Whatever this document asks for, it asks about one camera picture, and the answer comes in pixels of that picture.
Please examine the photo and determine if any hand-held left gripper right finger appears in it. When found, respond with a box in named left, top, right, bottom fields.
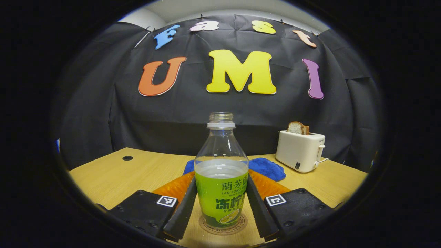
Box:
left=246, top=169, right=335, bottom=241

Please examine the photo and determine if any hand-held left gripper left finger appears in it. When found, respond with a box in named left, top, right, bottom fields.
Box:
left=110, top=171, right=198, bottom=241

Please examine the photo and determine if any round wooden coaster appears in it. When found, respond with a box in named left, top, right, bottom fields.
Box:
left=199, top=212, right=248, bottom=236

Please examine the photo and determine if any green label water bottle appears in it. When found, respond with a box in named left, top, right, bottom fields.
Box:
left=194, top=112, right=249, bottom=228

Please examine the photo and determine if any blue towel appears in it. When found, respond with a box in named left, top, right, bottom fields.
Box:
left=183, top=157, right=286, bottom=182

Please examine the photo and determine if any white toaster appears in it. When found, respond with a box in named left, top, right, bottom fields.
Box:
left=275, top=130, right=326, bottom=173

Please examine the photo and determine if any bread slice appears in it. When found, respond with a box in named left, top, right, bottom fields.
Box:
left=287, top=121, right=310, bottom=135

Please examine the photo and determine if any black backdrop cloth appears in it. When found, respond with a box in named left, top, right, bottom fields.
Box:
left=52, top=14, right=384, bottom=173

